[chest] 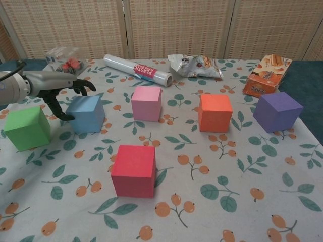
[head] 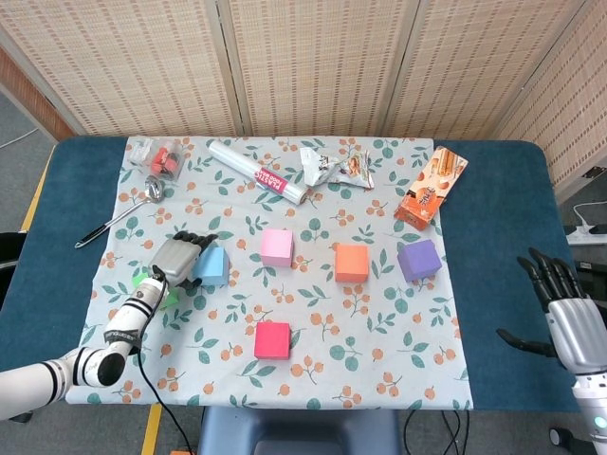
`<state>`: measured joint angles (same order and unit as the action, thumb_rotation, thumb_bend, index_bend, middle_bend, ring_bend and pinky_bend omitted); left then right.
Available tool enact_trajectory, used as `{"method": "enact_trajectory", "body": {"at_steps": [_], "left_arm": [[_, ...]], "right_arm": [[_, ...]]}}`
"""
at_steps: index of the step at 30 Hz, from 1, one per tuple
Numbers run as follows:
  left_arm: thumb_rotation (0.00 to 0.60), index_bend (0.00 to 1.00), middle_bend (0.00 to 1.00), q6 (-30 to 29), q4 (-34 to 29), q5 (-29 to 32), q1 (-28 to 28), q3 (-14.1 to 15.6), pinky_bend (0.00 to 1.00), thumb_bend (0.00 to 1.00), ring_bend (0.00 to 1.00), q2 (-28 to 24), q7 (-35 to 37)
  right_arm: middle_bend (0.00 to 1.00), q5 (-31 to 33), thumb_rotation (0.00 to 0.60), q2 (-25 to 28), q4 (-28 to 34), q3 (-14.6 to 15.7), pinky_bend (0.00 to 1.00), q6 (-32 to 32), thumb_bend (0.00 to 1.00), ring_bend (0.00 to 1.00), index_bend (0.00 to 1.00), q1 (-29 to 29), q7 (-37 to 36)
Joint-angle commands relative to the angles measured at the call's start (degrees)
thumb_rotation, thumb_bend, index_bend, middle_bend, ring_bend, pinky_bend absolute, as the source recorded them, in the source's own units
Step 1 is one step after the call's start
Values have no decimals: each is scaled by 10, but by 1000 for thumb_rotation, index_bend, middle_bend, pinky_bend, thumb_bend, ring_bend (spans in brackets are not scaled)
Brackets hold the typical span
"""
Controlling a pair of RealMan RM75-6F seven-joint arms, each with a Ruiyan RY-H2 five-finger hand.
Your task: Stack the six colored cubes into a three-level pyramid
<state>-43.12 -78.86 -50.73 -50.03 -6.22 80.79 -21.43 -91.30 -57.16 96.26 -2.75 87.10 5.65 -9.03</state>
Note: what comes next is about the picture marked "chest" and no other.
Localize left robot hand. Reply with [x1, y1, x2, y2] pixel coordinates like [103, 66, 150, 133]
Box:
[23, 70, 97, 121]

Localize green cube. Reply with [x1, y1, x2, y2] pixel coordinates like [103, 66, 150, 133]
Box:
[3, 105, 51, 152]

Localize blue cube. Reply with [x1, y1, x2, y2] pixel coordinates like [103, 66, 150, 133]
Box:
[65, 95, 105, 134]

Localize red cube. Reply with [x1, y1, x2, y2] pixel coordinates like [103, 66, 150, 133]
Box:
[111, 145, 156, 198]

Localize orange cube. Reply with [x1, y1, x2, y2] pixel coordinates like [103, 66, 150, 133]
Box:
[198, 94, 233, 133]

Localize purple cube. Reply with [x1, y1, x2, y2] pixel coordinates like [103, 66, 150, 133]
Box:
[253, 91, 304, 134]

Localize clear bag red items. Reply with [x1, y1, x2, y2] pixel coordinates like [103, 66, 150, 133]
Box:
[45, 46, 88, 76]

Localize plastic wrap roll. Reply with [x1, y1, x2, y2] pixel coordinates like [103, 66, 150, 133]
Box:
[103, 53, 173, 88]

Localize pink cube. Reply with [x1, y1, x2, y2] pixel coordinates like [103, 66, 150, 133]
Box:
[131, 86, 163, 123]

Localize bamboo folding screen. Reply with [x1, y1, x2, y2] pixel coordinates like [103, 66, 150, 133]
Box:
[0, 0, 323, 61]

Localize crumpled snack bag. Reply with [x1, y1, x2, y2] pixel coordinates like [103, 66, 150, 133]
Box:
[167, 54, 224, 81]

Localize floral tablecloth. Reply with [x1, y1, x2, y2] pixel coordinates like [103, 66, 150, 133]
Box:
[0, 58, 323, 242]

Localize orange biscuit box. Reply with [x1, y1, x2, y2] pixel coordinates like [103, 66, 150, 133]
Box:
[243, 54, 293, 98]

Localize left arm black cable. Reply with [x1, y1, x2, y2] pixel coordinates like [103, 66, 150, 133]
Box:
[0, 59, 27, 81]

